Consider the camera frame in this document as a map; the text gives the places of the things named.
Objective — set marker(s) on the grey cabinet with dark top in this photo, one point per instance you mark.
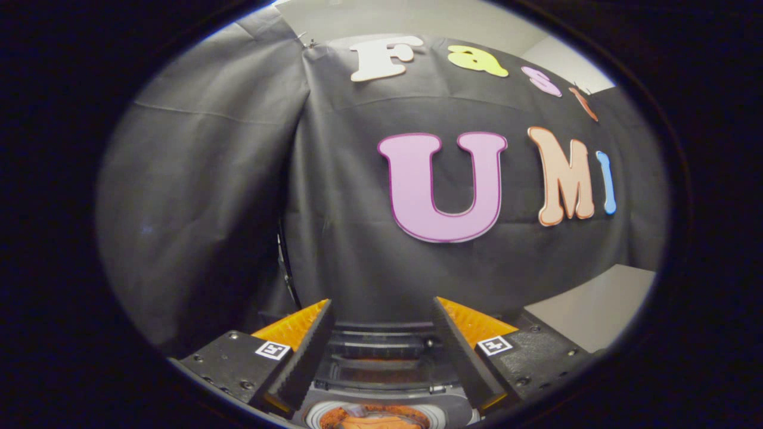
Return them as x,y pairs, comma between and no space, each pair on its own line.
596,304

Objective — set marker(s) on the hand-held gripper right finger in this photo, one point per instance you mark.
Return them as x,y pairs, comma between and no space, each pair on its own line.
459,351

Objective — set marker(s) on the black backdrop cloth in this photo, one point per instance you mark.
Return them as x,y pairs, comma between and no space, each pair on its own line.
208,179

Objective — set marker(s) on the grey washing machine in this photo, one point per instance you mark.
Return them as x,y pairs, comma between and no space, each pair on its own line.
450,411

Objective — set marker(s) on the orange button shirt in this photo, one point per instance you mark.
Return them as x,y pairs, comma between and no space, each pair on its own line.
372,422

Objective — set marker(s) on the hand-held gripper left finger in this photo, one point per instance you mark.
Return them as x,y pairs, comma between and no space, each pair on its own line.
307,357

